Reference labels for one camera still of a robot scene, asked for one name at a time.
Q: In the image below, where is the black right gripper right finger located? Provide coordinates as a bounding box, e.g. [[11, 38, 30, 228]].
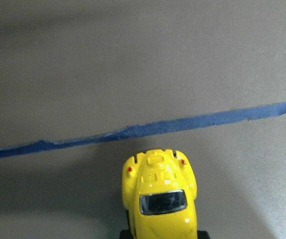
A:
[[197, 231, 209, 239]]

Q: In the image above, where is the yellow beetle toy car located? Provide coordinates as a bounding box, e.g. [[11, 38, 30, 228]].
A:
[[122, 149, 197, 239]]

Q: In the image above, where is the brown paper table cover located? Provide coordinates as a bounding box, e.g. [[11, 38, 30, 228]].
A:
[[0, 0, 286, 239]]

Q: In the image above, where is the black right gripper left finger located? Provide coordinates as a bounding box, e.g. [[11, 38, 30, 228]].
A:
[[119, 230, 133, 239]]

